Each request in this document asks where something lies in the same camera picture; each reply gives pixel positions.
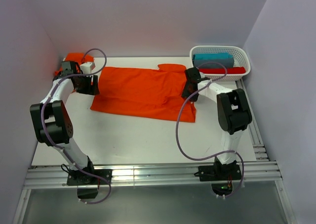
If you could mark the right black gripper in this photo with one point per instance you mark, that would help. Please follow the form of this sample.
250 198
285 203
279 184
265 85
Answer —
185 93

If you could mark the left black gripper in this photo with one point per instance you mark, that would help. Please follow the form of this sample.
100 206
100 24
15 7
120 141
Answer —
93 90

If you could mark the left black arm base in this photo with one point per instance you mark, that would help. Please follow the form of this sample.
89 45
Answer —
91 177

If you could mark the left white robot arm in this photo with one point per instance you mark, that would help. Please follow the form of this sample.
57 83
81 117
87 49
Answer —
51 121

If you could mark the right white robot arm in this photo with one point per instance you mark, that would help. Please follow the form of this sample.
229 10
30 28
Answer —
233 113

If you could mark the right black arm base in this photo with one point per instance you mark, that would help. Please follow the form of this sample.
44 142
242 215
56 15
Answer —
226 174

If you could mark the grey rolled t-shirt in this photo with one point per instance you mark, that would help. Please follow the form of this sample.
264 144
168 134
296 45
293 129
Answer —
221 63

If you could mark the teal rolled t-shirt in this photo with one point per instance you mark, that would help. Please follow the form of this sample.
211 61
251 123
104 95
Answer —
212 56

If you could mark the red rolled t-shirt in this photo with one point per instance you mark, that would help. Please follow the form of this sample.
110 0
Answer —
233 70

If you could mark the white plastic basket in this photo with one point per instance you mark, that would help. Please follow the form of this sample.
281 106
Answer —
239 55

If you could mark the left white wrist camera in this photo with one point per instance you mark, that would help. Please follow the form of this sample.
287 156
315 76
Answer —
87 67

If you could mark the aluminium rail frame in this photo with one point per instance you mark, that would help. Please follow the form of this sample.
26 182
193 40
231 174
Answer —
141 151

